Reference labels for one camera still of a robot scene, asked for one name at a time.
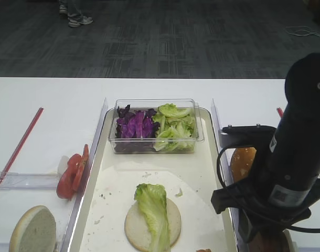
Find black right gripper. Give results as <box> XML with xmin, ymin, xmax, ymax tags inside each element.
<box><xmin>211</xmin><ymin>170</ymin><xmax>320</xmax><ymax>243</ymax></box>

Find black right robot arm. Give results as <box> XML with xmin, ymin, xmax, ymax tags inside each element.
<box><xmin>211</xmin><ymin>52</ymin><xmax>320</xmax><ymax>243</ymax></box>

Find small lettuce scrap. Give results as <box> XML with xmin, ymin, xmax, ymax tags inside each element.
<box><xmin>175</xmin><ymin>188</ymin><xmax>183</xmax><ymax>197</ymax></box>

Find lettuce leaf on bun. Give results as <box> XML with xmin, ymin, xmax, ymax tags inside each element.
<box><xmin>134</xmin><ymin>183</ymin><xmax>170</xmax><ymax>251</ymax></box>

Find green lettuce in container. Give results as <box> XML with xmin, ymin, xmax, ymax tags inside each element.
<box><xmin>152</xmin><ymin>103</ymin><xmax>196</xmax><ymax>153</ymax></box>

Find tomato slice far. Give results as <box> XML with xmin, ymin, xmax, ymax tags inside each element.
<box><xmin>72</xmin><ymin>144</ymin><xmax>89</xmax><ymax>192</ymax></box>

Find tomato slice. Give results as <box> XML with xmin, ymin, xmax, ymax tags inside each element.
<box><xmin>72</xmin><ymin>144</ymin><xmax>89</xmax><ymax>192</ymax></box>
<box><xmin>56</xmin><ymin>154</ymin><xmax>81</xmax><ymax>200</ymax></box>

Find tomato slice near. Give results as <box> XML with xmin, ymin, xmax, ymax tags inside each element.
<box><xmin>56</xmin><ymin>154</ymin><xmax>81</xmax><ymax>200</ymax></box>

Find sesame bun top far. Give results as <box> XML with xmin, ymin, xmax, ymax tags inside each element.
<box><xmin>230</xmin><ymin>147</ymin><xmax>256</xmax><ymax>183</ymax></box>

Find sauce blob on tray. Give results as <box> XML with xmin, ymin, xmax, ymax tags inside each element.
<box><xmin>196</xmin><ymin>249</ymin><xmax>211</xmax><ymax>252</ymax></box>

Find metal serving tray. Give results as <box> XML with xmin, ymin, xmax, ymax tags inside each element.
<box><xmin>70</xmin><ymin>109</ymin><xmax>237</xmax><ymax>251</ymax></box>

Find clear plastic salad container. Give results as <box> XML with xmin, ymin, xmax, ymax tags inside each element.
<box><xmin>108</xmin><ymin>99</ymin><xmax>204</xmax><ymax>154</ymax></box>

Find purple cabbage in container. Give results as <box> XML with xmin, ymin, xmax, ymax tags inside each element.
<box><xmin>114</xmin><ymin>104</ymin><xmax>160</xmax><ymax>153</ymax></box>

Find white left far pusher block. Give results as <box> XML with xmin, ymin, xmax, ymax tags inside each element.
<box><xmin>57</xmin><ymin>155</ymin><xmax>69</xmax><ymax>176</ymax></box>

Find bun half left side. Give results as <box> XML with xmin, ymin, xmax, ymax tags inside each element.
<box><xmin>8</xmin><ymin>205</ymin><xmax>57</xmax><ymax>252</ymax></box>

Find red rod left side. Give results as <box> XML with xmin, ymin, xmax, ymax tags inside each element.
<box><xmin>0</xmin><ymin>107</ymin><xmax>44</xmax><ymax>185</ymax></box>

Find clear left pusher track far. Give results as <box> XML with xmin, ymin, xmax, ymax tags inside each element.
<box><xmin>0</xmin><ymin>172</ymin><xmax>60</xmax><ymax>190</ymax></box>

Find person legs and shoes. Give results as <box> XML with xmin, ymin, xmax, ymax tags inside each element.
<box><xmin>59</xmin><ymin>0</ymin><xmax>93</xmax><ymax>28</ymax></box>

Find black camera cable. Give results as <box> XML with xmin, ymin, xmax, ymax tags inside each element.
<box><xmin>216</xmin><ymin>143</ymin><xmax>320</xmax><ymax>233</ymax></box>

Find cable on floor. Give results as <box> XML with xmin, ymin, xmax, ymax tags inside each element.
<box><xmin>285</xmin><ymin>25</ymin><xmax>320</xmax><ymax>40</ymax></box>

